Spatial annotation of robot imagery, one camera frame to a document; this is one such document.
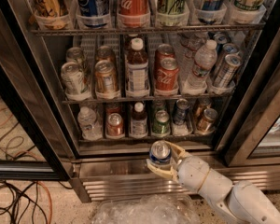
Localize coca-cola can top shelf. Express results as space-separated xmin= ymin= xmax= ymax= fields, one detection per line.
xmin=119 ymin=0 xmax=148 ymax=28

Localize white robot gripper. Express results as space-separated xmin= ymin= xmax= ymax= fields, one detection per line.
xmin=147 ymin=142 xmax=210 ymax=192

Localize red can bottom shelf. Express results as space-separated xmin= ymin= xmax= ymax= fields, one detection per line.
xmin=106 ymin=113 xmax=124 ymax=138

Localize orange can middle shelf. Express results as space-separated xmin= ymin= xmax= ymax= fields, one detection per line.
xmin=94 ymin=60 xmax=119 ymax=99

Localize pepsi can top shelf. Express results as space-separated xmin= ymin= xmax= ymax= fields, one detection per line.
xmin=77 ymin=0 xmax=109 ymax=28

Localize stainless steel fridge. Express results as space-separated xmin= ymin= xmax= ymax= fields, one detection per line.
xmin=0 ymin=0 xmax=280 ymax=203

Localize red coca-cola can front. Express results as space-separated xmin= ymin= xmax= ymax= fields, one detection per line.
xmin=154 ymin=57 xmax=179 ymax=94

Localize blue pepsi can front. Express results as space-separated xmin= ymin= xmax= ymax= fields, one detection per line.
xmin=149 ymin=140 xmax=172 ymax=169

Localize tea bottle middle shelf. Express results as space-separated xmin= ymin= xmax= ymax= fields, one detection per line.
xmin=125 ymin=38 xmax=149 ymax=97

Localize tea bottle shelf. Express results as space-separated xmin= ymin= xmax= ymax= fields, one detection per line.
xmin=130 ymin=102 xmax=147 ymax=138
xmin=125 ymin=38 xmax=149 ymax=97

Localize blue pepsi can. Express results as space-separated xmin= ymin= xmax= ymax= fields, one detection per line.
xmin=173 ymin=99 xmax=189 ymax=125
xmin=149 ymin=140 xmax=172 ymax=169

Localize silver slim can front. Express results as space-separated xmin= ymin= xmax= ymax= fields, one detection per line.
xmin=213 ymin=54 xmax=242 ymax=88

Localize tea bottle bottom shelf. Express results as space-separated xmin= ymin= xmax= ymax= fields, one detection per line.
xmin=130 ymin=102 xmax=147 ymax=138

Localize black orange floor cables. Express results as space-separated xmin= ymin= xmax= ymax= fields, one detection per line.
xmin=0 ymin=179 xmax=73 ymax=224

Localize glass fridge door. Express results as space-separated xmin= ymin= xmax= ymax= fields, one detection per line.
xmin=223 ymin=47 xmax=280 ymax=168
xmin=0 ymin=47 xmax=71 ymax=180

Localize water bottle shelf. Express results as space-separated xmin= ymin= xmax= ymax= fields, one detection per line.
xmin=77 ymin=106 xmax=103 ymax=141
xmin=183 ymin=39 xmax=217 ymax=95

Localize brown gold can front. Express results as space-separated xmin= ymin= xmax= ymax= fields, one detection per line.
xmin=196 ymin=108 xmax=217 ymax=134

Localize clear plastic bag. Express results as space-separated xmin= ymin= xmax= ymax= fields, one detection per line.
xmin=91 ymin=194 xmax=201 ymax=224

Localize water bottle bottom shelf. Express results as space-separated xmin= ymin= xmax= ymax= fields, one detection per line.
xmin=77 ymin=106 xmax=103 ymax=141

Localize water bottle middle shelf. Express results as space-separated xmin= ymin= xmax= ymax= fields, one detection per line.
xmin=183 ymin=39 xmax=217 ymax=95

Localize silver white can middle shelf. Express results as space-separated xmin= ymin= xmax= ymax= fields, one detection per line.
xmin=61 ymin=62 xmax=91 ymax=101

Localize blue pepsi can rear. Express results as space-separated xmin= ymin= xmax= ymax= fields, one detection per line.
xmin=173 ymin=99 xmax=189 ymax=125

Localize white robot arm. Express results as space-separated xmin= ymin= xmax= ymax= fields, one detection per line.
xmin=147 ymin=140 xmax=280 ymax=224

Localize left glass fridge door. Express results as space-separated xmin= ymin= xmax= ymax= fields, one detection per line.
xmin=0 ymin=47 xmax=71 ymax=180

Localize right glass fridge door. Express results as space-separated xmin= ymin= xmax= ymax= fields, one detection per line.
xmin=223 ymin=47 xmax=280 ymax=168

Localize red bull can top shelf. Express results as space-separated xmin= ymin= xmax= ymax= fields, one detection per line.
xmin=194 ymin=0 xmax=226 ymax=24

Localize green soda can front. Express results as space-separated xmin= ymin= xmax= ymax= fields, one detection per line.
xmin=152 ymin=110 xmax=170 ymax=137

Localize white green can top shelf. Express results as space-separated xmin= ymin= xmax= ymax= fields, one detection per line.
xmin=232 ymin=0 xmax=264 ymax=24

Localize yellow can top shelf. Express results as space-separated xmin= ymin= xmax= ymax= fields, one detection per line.
xmin=34 ymin=0 xmax=68 ymax=19

